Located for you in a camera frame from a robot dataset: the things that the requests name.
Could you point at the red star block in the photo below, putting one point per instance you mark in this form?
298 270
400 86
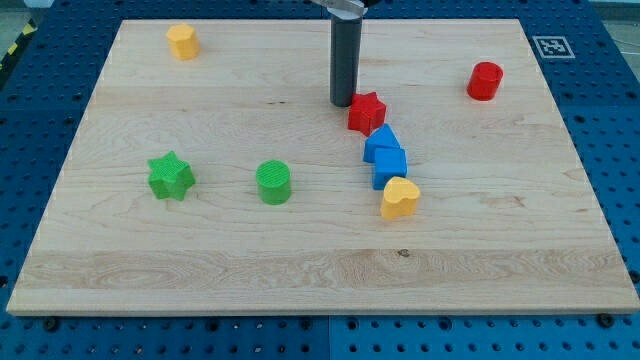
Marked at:
366 114

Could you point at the red cylinder block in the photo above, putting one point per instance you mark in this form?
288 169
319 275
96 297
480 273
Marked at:
484 81

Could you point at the blue triangle block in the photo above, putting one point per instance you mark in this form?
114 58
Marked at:
383 137

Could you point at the light wooden board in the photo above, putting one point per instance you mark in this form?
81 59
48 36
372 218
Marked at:
507 222

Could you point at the green star block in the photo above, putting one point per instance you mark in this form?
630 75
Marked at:
170 177

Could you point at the yellow black hazard tape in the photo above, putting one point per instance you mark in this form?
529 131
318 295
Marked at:
18 46

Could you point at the green cylinder block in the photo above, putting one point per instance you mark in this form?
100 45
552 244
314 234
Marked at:
273 182

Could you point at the blue cube block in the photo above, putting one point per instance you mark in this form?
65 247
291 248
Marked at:
388 163

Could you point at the yellow hexagon block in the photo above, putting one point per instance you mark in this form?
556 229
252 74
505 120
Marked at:
183 41

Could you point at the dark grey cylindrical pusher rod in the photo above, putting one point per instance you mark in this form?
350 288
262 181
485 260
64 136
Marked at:
345 36

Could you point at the yellow heart block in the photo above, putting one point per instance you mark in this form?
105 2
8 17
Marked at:
400 198

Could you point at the white fiducial marker tag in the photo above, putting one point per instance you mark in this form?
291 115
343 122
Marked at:
553 47

